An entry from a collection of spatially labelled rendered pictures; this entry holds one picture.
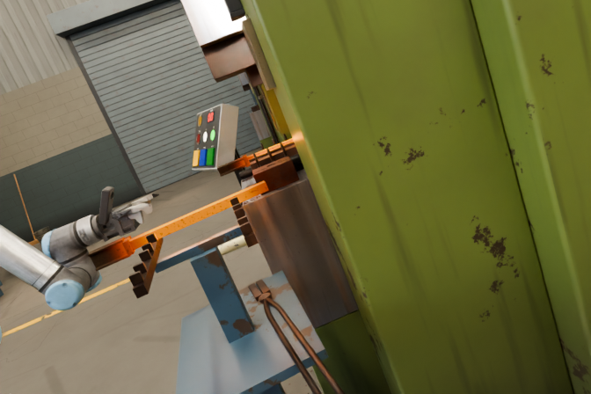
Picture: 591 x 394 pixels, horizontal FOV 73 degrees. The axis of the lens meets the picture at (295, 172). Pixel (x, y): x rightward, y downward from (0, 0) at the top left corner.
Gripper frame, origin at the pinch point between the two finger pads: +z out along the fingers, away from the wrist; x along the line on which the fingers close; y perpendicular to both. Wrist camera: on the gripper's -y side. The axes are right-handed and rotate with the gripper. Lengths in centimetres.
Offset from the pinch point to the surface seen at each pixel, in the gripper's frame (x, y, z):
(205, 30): 13, -40, 36
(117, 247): 38.1, 2.3, -2.0
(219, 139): -39.5, -6.7, 23.8
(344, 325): 22, 56, 41
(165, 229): 37.6, 2.7, 9.7
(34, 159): -775, -58, -403
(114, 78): -784, -153, -184
